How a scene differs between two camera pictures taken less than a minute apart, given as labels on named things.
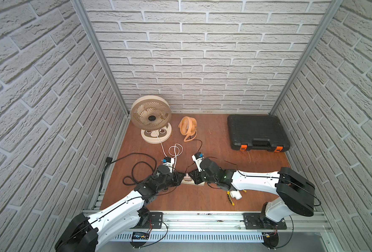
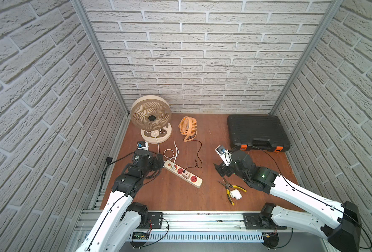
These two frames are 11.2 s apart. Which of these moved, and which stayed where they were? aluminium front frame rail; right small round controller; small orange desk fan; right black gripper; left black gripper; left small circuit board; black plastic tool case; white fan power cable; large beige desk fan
Moved: right black gripper; white fan power cable; left black gripper
Stayed: small orange desk fan; large beige desk fan; left small circuit board; aluminium front frame rail; right small round controller; black plastic tool case
